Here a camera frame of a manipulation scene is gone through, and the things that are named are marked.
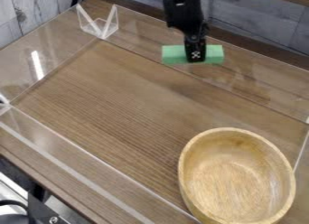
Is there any green rectangular block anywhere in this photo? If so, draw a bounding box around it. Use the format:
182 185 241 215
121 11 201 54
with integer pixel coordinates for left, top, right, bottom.
162 44 225 65

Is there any clear acrylic corner bracket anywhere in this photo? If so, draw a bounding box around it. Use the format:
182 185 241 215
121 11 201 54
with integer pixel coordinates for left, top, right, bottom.
76 5 118 40

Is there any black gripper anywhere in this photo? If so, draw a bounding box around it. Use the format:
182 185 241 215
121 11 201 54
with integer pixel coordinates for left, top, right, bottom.
163 0 208 62

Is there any black metal stand bracket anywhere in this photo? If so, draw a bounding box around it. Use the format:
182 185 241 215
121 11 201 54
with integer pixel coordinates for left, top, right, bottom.
27 193 70 224

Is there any wooden bowl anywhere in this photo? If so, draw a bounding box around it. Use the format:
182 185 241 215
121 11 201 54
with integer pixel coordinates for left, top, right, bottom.
178 127 296 224

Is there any black cable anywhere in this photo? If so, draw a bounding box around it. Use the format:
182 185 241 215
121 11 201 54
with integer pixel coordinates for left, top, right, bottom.
0 199 40 224

